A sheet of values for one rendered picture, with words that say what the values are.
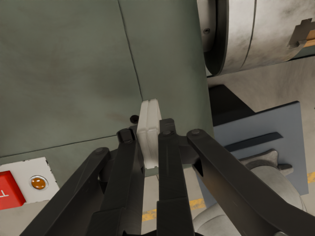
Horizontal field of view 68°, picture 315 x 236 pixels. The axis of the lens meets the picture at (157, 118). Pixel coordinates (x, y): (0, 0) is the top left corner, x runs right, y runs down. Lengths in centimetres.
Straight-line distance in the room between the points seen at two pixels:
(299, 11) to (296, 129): 71
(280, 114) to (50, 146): 81
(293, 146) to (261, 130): 15
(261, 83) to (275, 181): 102
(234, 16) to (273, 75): 145
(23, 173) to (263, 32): 40
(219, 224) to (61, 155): 58
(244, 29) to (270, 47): 6
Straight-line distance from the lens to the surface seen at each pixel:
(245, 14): 34
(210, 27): 39
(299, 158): 111
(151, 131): 16
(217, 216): 84
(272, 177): 86
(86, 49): 31
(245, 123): 94
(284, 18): 37
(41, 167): 39
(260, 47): 38
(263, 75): 174
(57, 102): 34
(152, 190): 201
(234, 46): 36
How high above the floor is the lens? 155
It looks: 68 degrees down
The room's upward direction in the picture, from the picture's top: 179 degrees clockwise
